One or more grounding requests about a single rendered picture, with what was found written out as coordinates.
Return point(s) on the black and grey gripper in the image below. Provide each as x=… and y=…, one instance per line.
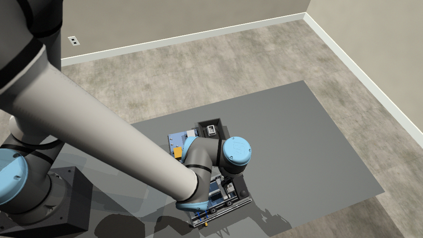
x=225, y=179

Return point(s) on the yellow brass block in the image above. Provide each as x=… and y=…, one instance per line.
x=178, y=153

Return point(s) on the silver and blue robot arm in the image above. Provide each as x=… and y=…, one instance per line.
x=50, y=110

